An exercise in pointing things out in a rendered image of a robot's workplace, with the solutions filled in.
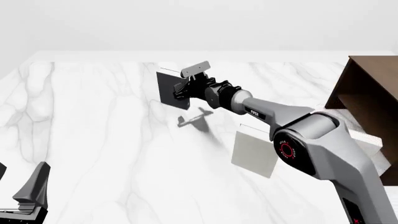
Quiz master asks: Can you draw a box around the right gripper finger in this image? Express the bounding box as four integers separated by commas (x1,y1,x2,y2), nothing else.
172,80,190,101

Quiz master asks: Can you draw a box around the dark grey book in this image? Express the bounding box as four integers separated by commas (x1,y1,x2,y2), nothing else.
156,67,191,111

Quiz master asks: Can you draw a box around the brown wooden shelf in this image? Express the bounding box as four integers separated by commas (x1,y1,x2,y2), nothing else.
324,55,398,187

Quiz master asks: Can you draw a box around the pale grey book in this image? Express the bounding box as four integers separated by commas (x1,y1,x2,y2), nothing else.
231,123,279,179

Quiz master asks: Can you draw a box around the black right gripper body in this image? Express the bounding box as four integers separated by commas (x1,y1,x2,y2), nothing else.
187,75,217,100

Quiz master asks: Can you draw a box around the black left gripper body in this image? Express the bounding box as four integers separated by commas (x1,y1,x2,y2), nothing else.
0,202,49,224

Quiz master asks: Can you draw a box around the small grey plate on stalk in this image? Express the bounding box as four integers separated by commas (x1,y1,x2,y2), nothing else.
180,60,210,82

